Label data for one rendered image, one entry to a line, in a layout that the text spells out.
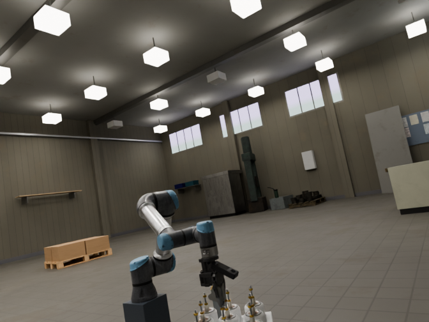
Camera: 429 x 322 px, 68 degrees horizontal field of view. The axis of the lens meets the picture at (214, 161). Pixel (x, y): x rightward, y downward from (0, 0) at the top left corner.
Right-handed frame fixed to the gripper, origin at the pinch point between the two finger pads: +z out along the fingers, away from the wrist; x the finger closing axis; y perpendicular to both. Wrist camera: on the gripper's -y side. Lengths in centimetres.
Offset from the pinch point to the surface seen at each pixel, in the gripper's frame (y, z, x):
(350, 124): -35, -208, -1054
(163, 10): 247, -450, -416
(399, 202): -97, 16, -469
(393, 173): -98, -32, -469
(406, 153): -171, -73, -996
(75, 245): 489, -1, -325
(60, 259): 498, 19, -295
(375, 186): -66, 11, -1049
